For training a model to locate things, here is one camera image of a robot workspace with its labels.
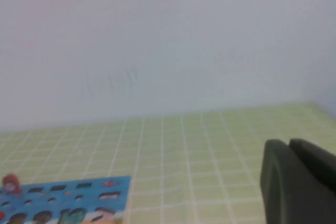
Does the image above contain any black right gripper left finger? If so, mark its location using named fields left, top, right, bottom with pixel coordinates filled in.
left=259, top=138, right=336, bottom=224

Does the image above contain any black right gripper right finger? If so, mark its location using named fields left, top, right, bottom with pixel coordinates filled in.
left=288, top=138, right=336, bottom=191

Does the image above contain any blue wooden number puzzle board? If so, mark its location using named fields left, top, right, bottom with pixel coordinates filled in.
left=0, top=175, right=132, bottom=224

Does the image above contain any red fish piece number 7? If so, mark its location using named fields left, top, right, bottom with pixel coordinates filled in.
left=2, top=173, right=22, bottom=196

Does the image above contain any green white grid tablecloth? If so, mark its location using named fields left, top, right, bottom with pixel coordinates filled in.
left=0, top=100, right=336, bottom=224

